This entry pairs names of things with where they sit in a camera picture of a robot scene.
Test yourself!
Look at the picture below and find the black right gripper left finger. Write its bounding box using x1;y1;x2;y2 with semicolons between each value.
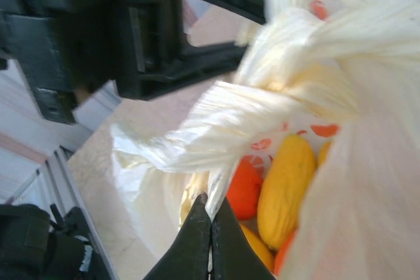
142;193;211;280

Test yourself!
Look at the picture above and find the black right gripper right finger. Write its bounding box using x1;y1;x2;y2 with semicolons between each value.
212;195;276;280

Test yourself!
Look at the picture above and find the fake orange fruit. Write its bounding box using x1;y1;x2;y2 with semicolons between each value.
273;230;298;277
226;157;264;222

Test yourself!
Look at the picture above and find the plastic bag with orange print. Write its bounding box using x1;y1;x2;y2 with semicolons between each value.
111;0;420;280

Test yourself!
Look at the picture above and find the aluminium mounting rail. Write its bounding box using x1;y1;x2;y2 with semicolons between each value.
32;145;119;280

